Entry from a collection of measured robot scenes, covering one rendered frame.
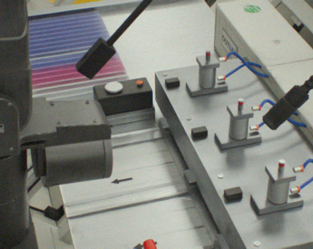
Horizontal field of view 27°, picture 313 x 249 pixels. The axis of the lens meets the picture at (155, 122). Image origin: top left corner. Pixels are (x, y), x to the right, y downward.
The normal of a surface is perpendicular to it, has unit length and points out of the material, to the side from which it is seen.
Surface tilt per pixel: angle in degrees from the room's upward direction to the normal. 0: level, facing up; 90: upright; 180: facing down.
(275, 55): 45
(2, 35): 76
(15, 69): 88
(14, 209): 70
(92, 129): 90
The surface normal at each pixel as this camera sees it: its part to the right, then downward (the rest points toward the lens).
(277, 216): -0.01, -0.79
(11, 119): 0.31, 0.59
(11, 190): 0.64, 0.50
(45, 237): 0.67, -0.69
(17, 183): 0.79, 0.41
